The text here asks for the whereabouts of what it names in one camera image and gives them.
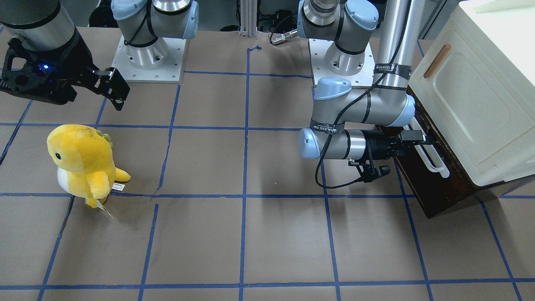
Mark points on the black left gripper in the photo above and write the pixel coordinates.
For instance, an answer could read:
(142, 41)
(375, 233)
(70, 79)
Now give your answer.
(379, 145)

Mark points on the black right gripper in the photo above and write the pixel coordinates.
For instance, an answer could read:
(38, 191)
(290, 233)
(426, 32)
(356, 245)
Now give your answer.
(74, 63)

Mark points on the white drawer handle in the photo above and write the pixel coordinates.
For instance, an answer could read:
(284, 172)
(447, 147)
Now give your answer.
(428, 154)

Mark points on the dark wooden drawer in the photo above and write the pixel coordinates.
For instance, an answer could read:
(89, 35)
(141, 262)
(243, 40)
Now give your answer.
(434, 193)

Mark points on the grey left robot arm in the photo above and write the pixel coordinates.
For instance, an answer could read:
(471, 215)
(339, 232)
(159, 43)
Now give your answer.
(351, 24)

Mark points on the cream plastic cabinet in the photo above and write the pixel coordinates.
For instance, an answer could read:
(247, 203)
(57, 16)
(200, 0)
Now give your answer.
(481, 96)

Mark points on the yellow plush dinosaur toy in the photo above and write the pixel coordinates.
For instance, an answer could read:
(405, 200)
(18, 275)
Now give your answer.
(85, 162)

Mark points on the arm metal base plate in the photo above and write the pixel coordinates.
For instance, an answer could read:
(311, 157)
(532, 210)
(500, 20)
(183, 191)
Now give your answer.
(328, 61)
(161, 62)

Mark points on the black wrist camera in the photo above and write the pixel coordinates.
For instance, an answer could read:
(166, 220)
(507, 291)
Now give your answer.
(368, 172)

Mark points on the brown wooden cabinet handle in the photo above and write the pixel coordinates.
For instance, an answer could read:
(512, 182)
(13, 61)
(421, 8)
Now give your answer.
(437, 61)

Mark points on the aluminium frame post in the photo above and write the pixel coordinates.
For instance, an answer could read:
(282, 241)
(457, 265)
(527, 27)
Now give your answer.
(248, 16)

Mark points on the silver cable connector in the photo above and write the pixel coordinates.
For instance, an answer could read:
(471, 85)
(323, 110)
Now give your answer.
(283, 38)

